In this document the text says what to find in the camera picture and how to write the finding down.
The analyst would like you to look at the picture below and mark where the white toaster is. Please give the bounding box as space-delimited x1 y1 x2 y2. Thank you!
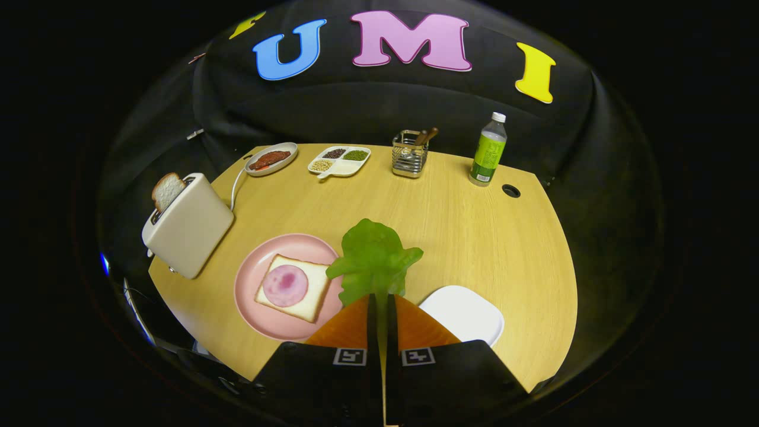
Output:
141 173 235 280

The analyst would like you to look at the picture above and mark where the white bread slice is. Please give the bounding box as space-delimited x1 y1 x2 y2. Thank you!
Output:
255 254 330 324

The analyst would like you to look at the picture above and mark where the green lettuce leaf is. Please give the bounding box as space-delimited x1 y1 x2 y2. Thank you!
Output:
326 218 424 315

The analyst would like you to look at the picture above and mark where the white square plate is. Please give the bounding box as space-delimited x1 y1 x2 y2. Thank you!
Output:
419 285 505 348

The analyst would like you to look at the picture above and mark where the toasted bread slice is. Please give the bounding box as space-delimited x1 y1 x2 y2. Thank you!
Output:
151 173 188 213

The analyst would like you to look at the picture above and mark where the white round meat plate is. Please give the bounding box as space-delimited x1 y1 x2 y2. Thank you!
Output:
244 142 299 177

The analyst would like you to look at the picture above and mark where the pink round plate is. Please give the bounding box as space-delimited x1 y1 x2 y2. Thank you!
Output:
234 233 346 342

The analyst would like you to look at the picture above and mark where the black backdrop cloth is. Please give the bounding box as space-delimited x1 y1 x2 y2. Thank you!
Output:
98 0 665 386

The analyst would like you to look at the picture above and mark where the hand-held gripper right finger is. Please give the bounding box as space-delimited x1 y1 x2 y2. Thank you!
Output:
387 294 530 425

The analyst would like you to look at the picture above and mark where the pink ham slice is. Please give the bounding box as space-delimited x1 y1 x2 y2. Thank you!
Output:
263 265 309 308

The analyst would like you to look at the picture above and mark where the brown meat piece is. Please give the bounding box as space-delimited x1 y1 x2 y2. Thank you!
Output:
249 151 291 171

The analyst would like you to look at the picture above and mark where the green label plastic bottle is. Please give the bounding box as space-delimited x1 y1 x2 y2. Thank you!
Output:
468 112 508 187

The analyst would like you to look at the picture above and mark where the metal wire utensil holder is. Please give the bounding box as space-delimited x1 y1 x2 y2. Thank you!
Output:
392 130 429 179

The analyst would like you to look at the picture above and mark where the white toaster cable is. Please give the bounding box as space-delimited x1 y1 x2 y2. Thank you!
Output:
230 168 247 211

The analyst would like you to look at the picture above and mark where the white divided bean dish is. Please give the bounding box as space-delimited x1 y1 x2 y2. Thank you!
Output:
307 146 372 180

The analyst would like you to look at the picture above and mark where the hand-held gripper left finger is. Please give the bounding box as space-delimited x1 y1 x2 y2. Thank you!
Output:
252 294 383 425

